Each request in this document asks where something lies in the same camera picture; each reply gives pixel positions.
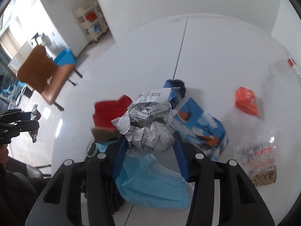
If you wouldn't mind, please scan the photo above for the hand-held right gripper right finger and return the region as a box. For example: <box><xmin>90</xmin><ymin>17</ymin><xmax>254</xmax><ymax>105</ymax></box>
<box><xmin>173</xmin><ymin>132</ymin><xmax>275</xmax><ymax>226</ymax></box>

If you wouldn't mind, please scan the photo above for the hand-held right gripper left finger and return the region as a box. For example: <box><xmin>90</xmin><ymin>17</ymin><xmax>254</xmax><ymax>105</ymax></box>
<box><xmin>25</xmin><ymin>137</ymin><xmax>128</xmax><ymax>226</ymax></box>

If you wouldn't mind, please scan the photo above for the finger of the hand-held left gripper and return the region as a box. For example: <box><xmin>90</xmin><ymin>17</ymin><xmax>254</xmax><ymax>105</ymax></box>
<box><xmin>0</xmin><ymin>120</ymin><xmax>40</xmax><ymax>133</ymax></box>
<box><xmin>0</xmin><ymin>109</ymin><xmax>32</xmax><ymax>123</ymax></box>

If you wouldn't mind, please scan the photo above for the silver foil wrapper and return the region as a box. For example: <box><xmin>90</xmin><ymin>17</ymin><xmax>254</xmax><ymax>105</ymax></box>
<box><xmin>30</xmin><ymin>104</ymin><xmax>42</xmax><ymax>144</ymax></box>

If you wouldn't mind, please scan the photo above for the printed paper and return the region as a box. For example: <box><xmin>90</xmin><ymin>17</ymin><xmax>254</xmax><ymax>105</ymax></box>
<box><xmin>111</xmin><ymin>88</ymin><xmax>177</xmax><ymax>158</ymax></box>

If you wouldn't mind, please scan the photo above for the blue face mask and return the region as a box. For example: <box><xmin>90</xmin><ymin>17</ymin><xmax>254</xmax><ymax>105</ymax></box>
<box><xmin>115</xmin><ymin>154</ymin><xmax>191</xmax><ymax>209</ymax></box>
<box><xmin>96</xmin><ymin>141</ymin><xmax>118</xmax><ymax>153</ymax></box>

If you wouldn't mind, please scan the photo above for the blue plastic stool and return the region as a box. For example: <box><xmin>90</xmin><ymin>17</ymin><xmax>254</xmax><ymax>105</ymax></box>
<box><xmin>5</xmin><ymin>80</ymin><xmax>27</xmax><ymax>99</ymax></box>

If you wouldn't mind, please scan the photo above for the blue bird-print tissue packet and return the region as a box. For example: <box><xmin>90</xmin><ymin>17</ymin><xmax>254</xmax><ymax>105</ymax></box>
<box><xmin>170</xmin><ymin>98</ymin><xmax>229</xmax><ymax>162</ymax></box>

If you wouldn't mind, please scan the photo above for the red scrub sponge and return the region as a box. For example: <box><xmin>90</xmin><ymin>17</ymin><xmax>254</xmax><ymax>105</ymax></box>
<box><xmin>90</xmin><ymin>95</ymin><xmax>133</xmax><ymax>144</ymax></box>

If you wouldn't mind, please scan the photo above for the brown leather chair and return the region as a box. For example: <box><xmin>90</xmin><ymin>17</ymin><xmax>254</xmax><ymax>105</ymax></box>
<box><xmin>16</xmin><ymin>45</ymin><xmax>83</xmax><ymax>111</ymax></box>

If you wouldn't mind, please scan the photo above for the person's dark pants leg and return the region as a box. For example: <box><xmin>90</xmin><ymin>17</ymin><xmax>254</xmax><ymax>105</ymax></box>
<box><xmin>0</xmin><ymin>167</ymin><xmax>45</xmax><ymax>226</ymax></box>

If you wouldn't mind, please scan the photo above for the blue black snack wrapper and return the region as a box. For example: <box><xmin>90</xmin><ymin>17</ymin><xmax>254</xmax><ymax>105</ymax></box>
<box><xmin>164</xmin><ymin>79</ymin><xmax>186</xmax><ymax>110</ymax></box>

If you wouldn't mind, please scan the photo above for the blue plastic bin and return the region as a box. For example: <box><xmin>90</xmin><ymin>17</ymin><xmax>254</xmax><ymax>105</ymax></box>
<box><xmin>54</xmin><ymin>49</ymin><xmax>77</xmax><ymax>66</ymax></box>

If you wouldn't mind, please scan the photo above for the clear snack bag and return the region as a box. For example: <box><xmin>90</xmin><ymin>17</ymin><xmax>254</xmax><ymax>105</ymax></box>
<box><xmin>234</xmin><ymin>132</ymin><xmax>278</xmax><ymax>186</ymax></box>

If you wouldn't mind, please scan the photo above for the orange snack wrapper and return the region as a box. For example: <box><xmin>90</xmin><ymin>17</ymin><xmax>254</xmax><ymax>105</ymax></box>
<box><xmin>235</xmin><ymin>87</ymin><xmax>260</xmax><ymax>118</ymax></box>

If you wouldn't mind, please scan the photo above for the cream shelf cart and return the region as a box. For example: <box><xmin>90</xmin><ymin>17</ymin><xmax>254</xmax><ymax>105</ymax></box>
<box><xmin>72</xmin><ymin>0</ymin><xmax>109</xmax><ymax>44</ymax></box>

